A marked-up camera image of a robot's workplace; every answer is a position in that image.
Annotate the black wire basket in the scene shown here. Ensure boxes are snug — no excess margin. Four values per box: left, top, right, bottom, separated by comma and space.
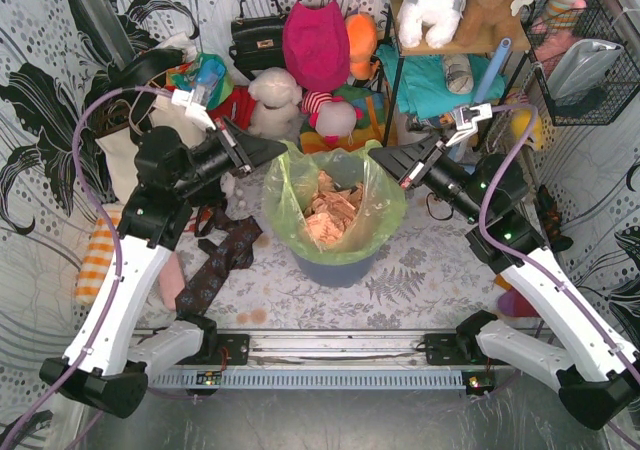
523, 0, 639, 126

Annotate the orange checkered towel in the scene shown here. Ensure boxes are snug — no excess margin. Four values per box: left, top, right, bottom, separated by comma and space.
74, 217, 114, 305

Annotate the crumpled orange paper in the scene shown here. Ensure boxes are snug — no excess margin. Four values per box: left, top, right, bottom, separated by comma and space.
303, 170, 364, 246

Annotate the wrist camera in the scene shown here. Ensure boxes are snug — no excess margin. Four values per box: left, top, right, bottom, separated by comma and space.
171, 85, 215, 131
446, 103, 493, 147

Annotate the yellow plush duck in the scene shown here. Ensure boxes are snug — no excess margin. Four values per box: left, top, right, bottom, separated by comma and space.
509, 107, 544, 151

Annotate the brown teddy bear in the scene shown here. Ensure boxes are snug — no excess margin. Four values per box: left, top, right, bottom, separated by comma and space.
454, 0, 526, 46

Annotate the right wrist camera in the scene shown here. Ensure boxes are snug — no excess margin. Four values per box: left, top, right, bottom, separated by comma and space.
446, 103, 493, 147

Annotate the magenta fuzzy bag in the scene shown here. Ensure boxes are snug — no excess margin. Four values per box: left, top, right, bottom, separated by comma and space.
283, 0, 350, 92

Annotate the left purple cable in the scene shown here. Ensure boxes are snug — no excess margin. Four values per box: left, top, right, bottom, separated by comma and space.
0, 84, 186, 450

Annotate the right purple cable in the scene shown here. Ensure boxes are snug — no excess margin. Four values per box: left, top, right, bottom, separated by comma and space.
478, 102, 640, 446

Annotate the cream canvas tote bag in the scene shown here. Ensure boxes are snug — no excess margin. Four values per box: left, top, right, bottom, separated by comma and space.
97, 96, 205, 204

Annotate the white plush dog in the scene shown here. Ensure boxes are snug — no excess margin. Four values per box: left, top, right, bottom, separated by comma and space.
397, 0, 466, 49

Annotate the pink head plush doll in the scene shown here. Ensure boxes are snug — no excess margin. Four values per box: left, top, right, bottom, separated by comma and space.
301, 91, 364, 144

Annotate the silver foil pouch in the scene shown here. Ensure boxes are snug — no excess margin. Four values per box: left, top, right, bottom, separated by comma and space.
547, 39, 625, 100

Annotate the black leather handbag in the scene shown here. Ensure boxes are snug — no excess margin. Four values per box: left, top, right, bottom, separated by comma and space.
229, 0, 287, 81

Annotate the blue trash bin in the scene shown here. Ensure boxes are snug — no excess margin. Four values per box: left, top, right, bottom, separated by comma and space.
291, 251, 377, 288

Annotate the purple cable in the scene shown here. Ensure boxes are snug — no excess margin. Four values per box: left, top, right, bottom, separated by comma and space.
0, 84, 186, 450
478, 102, 640, 446

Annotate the blue handled broom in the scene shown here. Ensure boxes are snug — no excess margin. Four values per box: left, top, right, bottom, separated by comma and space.
472, 37, 512, 104

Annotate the brown floral cloth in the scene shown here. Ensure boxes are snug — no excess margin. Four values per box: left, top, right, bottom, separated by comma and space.
175, 205, 262, 318

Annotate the orange plush toy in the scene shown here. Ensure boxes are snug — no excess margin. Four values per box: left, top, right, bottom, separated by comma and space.
345, 13, 378, 80

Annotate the green trash bag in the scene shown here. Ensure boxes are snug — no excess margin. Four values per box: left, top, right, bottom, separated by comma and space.
262, 140, 407, 265

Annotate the rainbow striped cloth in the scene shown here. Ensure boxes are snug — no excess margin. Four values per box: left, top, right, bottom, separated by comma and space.
300, 85, 386, 154

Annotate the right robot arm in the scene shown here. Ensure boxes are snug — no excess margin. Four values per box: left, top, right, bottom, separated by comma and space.
368, 137, 639, 430

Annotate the purple orange sock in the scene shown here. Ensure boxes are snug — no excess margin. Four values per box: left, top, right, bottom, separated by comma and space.
494, 275, 539, 318

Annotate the red cloth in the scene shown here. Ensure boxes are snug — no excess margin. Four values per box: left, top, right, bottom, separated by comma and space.
208, 86, 256, 130

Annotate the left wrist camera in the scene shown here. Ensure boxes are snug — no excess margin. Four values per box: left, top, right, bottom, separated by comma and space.
171, 85, 215, 131

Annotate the teal folded cloth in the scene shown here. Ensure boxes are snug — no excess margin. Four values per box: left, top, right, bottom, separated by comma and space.
376, 45, 506, 119

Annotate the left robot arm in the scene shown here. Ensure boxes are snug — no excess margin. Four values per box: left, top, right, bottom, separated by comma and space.
39, 118, 287, 418

